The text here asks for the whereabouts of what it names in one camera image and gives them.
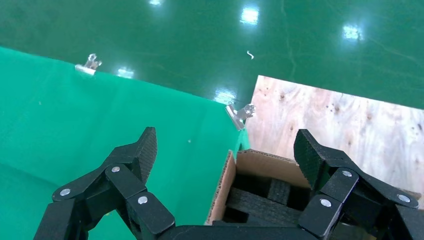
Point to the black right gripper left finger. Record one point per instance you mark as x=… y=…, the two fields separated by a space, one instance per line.
x=99 y=185

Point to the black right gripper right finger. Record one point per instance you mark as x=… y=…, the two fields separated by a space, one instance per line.
x=344 y=185

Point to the large open brown carton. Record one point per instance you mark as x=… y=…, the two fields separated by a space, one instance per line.
x=265 y=165

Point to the light plywood board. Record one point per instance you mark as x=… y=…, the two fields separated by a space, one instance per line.
x=348 y=119

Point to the black foam insert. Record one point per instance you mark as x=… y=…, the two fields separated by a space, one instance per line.
x=261 y=205

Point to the silver binder clip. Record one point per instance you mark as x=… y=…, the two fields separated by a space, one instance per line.
x=238 y=116
x=87 y=66

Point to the small white floor scrap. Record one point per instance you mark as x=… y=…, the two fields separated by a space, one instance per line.
x=250 y=54

